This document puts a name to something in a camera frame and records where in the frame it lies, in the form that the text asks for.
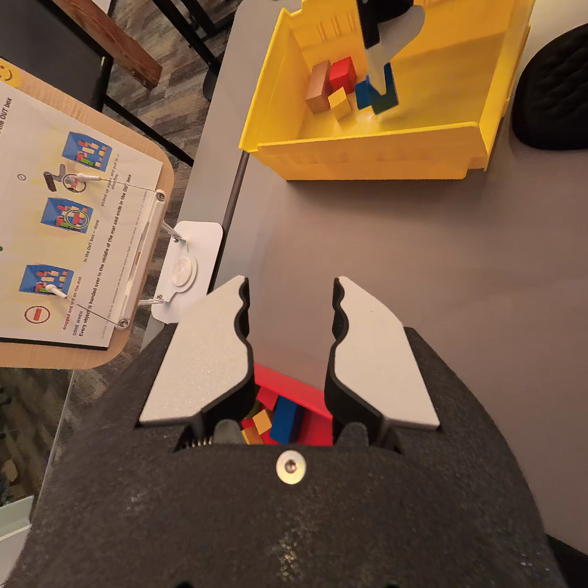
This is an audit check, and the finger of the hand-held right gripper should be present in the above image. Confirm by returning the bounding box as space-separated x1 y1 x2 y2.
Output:
365 45 393 95

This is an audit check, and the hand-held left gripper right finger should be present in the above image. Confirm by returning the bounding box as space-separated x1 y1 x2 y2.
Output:
324 276 441 443

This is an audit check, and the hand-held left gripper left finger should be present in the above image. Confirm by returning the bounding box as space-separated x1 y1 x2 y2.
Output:
139 275 257 437

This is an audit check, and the blue wooden cylinder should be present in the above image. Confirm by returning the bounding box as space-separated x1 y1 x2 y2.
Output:
354 62 400 116

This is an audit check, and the red plastic bin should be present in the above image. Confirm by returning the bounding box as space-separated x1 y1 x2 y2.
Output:
241 363 334 447

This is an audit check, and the yellow plastic bin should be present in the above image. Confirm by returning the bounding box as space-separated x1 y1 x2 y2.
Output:
239 0 537 181

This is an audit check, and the red wooden cube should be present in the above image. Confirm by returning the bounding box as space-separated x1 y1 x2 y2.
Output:
328 56 358 95

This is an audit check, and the natural wooden block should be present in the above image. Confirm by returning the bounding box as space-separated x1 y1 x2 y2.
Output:
305 60 333 115

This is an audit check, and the blue rectangular wooden block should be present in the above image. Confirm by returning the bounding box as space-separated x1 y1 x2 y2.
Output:
269 395 306 445

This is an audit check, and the white paper holder bar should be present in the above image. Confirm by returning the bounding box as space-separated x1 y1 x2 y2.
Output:
115 188 167 331

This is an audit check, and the black mesh pad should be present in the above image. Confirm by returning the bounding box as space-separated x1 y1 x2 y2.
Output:
511 22 588 151

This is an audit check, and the wooden beam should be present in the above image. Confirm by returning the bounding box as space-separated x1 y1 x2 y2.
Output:
51 0 164 90

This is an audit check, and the black framed panel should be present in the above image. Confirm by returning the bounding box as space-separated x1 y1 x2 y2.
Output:
0 0 113 111

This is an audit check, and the clear stand bracket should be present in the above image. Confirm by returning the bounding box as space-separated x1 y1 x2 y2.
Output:
138 223 198 306

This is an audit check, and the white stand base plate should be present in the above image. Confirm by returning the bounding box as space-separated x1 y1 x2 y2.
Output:
151 221 224 324

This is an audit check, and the black metal frame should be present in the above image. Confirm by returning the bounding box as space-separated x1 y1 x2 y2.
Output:
102 0 239 167

